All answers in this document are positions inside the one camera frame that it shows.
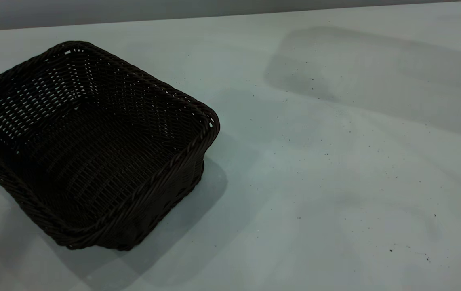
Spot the black woven wicker basket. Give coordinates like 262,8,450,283
0,40,221,251

